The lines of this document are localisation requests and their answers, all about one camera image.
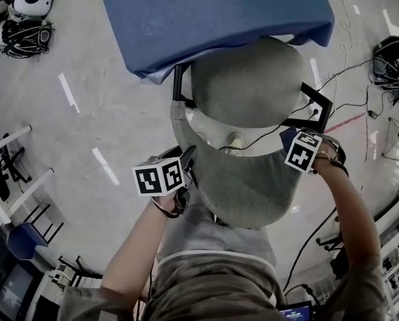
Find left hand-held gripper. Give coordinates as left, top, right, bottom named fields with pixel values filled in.
left=131, top=144, right=199, bottom=214

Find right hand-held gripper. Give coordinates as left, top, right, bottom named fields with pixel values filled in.
left=284, top=128, right=346, bottom=175

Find grey armchair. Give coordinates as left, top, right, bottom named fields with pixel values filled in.
left=169, top=35, right=336, bottom=230

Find person's left forearm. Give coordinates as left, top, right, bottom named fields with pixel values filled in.
left=100, top=194, right=182, bottom=302

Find person's right forearm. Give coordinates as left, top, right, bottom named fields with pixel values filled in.
left=311, top=152, right=383, bottom=282

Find black swivel chair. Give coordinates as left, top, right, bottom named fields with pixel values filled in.
left=315, top=231, right=353, bottom=280

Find blue chair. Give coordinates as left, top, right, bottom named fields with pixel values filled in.
left=5, top=204, right=66, bottom=261

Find person's right shoe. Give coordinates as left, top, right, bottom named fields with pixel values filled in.
left=219, top=131, right=246, bottom=156

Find person's grey shorts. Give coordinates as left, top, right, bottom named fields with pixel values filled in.
left=155, top=192, right=278, bottom=268

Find person's khaki shirt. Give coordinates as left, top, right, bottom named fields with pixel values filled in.
left=57, top=251, right=388, bottom=321

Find table with blue tablecloth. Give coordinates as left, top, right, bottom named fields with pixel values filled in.
left=97, top=0, right=336, bottom=84

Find black pod case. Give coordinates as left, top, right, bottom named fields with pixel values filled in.
left=373, top=35, right=399, bottom=60

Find small screen device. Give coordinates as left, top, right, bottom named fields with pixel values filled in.
left=278, top=301, right=313, bottom=321

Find white metal rack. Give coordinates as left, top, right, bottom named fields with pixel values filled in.
left=373, top=179, right=399, bottom=321

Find white desk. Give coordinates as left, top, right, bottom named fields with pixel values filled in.
left=0, top=124, right=56, bottom=227

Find black monitor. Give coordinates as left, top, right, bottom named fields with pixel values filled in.
left=0, top=262, right=36, bottom=321

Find large white pod case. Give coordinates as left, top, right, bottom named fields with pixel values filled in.
left=13, top=0, right=56, bottom=18

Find black floor cable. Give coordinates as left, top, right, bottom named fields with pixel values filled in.
left=218, top=57, right=376, bottom=152

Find black backpack with cables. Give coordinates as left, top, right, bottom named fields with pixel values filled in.
left=0, top=18, right=56, bottom=60
left=372, top=57, right=399, bottom=90

